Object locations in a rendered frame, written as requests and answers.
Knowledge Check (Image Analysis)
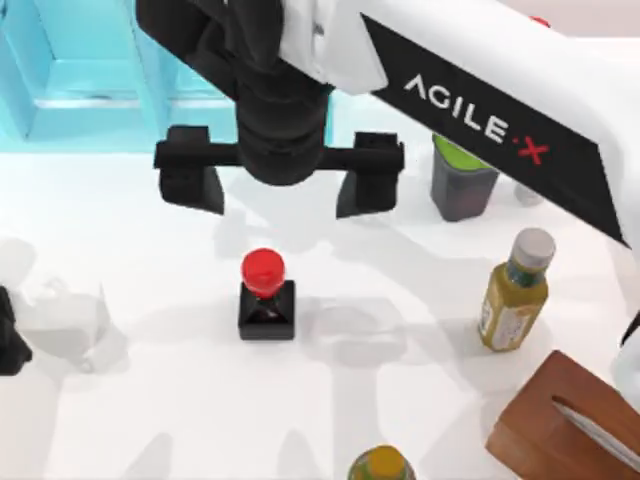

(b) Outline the light blue rack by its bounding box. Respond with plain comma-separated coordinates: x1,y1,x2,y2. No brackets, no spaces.
0,0,237,142

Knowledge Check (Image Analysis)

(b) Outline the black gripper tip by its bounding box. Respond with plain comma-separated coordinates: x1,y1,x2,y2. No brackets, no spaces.
0,286,34,376

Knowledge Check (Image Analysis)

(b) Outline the black bottle with red cap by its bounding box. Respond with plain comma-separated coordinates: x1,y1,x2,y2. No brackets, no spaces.
237,247,297,342

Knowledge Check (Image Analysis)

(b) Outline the grey cup with green lid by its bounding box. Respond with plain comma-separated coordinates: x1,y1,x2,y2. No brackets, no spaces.
430,133,500,222

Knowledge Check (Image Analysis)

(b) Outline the olive bottle with grey cap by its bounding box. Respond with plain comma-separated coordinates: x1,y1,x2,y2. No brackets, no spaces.
477,227,557,354

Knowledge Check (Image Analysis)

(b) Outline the wooden tissue box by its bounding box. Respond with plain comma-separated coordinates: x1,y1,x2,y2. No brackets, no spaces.
484,349,640,480

